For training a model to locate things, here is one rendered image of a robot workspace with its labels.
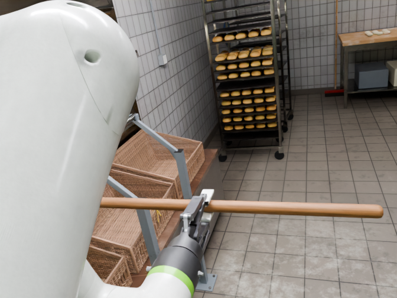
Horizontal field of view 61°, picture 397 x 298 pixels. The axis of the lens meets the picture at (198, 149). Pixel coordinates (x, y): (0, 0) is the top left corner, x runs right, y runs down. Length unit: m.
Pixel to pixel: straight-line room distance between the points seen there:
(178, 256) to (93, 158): 0.43
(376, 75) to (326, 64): 0.92
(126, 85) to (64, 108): 0.07
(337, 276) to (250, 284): 0.54
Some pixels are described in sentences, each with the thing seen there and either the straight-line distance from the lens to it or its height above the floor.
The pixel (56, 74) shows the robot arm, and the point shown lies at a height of 1.63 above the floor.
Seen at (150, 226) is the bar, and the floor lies 0.82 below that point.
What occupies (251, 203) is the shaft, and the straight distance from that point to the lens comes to 0.82.
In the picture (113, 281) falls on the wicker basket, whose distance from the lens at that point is 1.50.
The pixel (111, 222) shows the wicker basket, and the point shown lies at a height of 0.59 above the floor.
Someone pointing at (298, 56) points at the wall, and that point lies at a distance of 5.74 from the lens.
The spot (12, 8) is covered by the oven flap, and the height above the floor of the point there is 1.77.
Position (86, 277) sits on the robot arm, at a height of 1.30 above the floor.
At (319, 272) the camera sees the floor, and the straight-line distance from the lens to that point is 2.38.
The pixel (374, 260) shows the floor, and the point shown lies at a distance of 2.51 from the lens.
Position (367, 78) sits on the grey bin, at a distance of 5.16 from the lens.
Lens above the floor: 1.66
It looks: 23 degrees down
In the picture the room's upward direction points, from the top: 10 degrees counter-clockwise
